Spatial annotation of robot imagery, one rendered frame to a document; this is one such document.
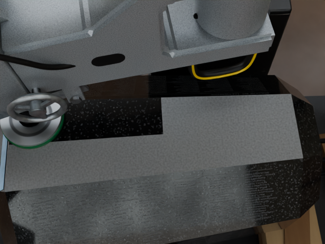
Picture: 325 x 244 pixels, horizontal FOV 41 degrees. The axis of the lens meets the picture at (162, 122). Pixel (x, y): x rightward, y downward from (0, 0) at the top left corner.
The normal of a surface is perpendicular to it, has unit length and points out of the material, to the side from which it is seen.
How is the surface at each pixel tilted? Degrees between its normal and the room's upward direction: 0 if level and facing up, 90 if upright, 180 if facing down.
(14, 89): 90
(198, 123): 0
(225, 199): 45
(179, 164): 0
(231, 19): 90
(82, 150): 0
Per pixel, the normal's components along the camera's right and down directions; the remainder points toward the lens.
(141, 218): 0.04, 0.37
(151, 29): 0.18, 0.91
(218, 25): -0.40, 0.85
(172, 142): -0.04, -0.38
